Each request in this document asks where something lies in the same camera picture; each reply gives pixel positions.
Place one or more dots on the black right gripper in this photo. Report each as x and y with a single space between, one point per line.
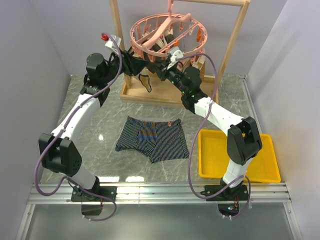
157 68

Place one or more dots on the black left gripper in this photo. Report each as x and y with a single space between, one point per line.
132 66

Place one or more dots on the pink round clip hanger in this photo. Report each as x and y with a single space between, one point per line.
154 36

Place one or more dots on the navy striped underwear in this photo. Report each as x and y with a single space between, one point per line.
157 140

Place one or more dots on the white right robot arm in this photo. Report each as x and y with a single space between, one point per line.
243 137

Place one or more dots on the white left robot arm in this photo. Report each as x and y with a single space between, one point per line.
58 149

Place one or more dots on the wooden hanger rack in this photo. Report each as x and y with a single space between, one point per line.
163 93

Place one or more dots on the dark hanging garment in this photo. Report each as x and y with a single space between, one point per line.
163 41

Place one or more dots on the brown hanging garment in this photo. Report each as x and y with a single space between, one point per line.
199 62

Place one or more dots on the yellow plastic tray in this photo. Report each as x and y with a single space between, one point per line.
213 158

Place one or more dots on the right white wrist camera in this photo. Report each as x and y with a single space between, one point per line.
173 56

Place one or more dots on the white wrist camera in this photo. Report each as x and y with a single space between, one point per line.
113 42
173 56

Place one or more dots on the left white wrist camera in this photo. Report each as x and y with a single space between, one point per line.
113 42

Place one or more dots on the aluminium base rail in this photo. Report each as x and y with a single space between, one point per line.
156 193

